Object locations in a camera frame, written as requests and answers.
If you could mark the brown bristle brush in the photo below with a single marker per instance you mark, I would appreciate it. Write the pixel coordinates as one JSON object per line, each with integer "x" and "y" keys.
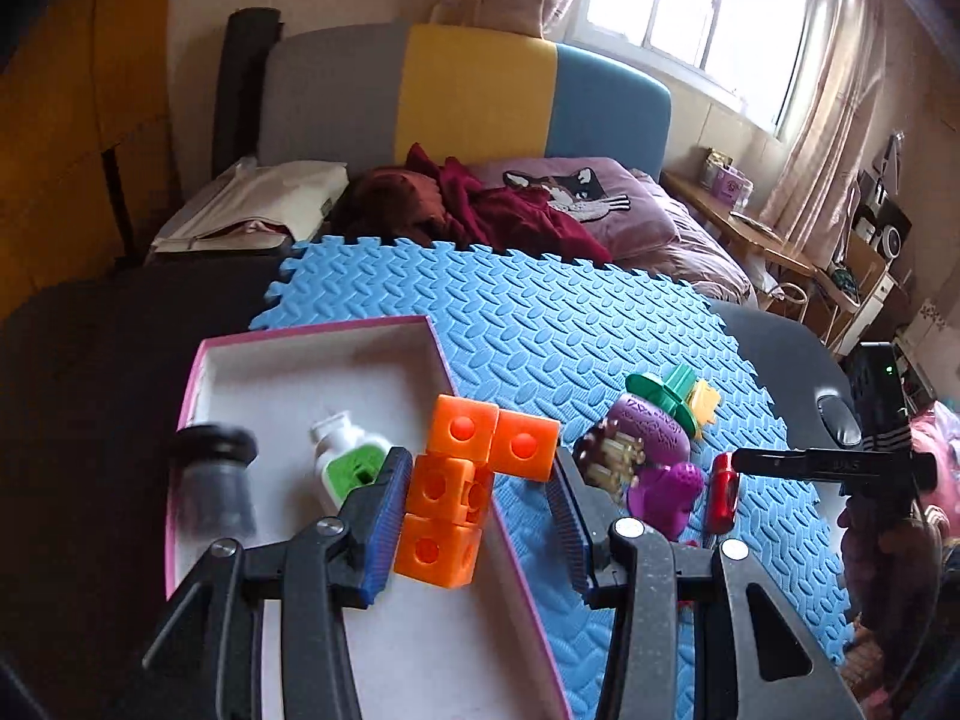
{"x": 607, "y": 457}

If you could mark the wooden bedside table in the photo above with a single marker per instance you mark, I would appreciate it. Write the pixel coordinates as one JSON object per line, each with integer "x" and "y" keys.
{"x": 720, "y": 221}

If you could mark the grey yellow blue headboard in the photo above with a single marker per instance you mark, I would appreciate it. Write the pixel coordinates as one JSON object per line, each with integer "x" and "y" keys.
{"x": 465, "y": 90}

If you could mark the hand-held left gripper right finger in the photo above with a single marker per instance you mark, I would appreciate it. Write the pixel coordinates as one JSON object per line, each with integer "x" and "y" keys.
{"x": 566, "y": 532}

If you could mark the mauve dog print pillow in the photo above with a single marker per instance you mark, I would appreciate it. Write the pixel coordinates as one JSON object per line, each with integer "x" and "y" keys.
{"x": 637, "y": 187}

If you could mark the blue foam puzzle mat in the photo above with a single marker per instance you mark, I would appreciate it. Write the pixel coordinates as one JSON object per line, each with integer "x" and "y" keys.
{"x": 562, "y": 300}

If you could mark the black oval table fitting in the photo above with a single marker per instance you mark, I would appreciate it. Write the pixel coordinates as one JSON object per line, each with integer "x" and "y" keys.
{"x": 840, "y": 418}

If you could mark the dark red cloth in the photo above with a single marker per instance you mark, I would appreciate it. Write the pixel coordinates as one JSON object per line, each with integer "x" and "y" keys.
{"x": 525, "y": 217}

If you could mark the wooden wardrobe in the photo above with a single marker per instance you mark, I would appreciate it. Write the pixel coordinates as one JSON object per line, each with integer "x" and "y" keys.
{"x": 75, "y": 127}

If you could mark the white green plastic bottle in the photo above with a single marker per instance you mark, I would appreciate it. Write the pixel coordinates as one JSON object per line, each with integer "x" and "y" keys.
{"x": 337, "y": 457}

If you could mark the yellow orange plastic toy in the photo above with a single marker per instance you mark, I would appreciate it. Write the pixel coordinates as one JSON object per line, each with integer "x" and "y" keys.
{"x": 705, "y": 397}

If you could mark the person's right hand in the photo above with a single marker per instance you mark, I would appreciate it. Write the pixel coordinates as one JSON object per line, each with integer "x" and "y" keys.
{"x": 885, "y": 547}

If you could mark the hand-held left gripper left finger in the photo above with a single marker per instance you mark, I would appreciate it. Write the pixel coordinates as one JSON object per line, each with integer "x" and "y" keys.
{"x": 382, "y": 525}

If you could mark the mauve bed sheet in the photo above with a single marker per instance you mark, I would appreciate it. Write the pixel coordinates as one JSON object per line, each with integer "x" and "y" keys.
{"x": 697, "y": 255}

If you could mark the pink-edged white tray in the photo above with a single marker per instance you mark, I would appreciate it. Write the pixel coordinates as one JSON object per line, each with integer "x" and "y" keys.
{"x": 262, "y": 390}

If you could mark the grey black plastic cup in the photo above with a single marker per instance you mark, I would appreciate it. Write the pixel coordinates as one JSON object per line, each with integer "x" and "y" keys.
{"x": 214, "y": 495}

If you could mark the magenta bumpy toy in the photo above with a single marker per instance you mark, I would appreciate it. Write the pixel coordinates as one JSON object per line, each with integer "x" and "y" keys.
{"x": 667, "y": 495}

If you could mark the window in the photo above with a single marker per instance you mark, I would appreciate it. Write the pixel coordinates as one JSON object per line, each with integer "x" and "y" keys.
{"x": 675, "y": 7}

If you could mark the pink patterned cloth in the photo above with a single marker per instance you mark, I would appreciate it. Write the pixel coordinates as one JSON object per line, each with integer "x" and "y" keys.
{"x": 937, "y": 435}

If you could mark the orange linked cubes toy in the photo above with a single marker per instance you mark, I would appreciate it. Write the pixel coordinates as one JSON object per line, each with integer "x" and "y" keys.
{"x": 450, "y": 427}

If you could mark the red small bottle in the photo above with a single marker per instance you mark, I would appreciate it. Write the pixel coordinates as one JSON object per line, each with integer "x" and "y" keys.
{"x": 721, "y": 499}

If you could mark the cluttered white shelf unit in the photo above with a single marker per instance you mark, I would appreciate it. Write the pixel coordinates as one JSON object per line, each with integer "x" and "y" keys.
{"x": 870, "y": 255}

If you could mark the beige canvas bag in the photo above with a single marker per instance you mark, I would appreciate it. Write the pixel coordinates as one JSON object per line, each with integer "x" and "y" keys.
{"x": 255, "y": 195}

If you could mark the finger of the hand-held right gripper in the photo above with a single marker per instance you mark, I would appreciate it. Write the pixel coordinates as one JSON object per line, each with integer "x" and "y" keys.
{"x": 787, "y": 463}

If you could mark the brown plush cushion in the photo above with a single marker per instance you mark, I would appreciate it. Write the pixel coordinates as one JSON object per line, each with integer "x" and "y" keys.
{"x": 390, "y": 202}

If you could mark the purple small box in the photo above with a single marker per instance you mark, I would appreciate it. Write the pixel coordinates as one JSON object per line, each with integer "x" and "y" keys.
{"x": 727, "y": 184}

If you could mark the black table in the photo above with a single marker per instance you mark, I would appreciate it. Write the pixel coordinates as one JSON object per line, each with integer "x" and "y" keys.
{"x": 97, "y": 390}

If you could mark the green plastic piece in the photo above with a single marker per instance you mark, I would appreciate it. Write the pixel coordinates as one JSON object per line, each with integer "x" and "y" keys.
{"x": 679, "y": 382}

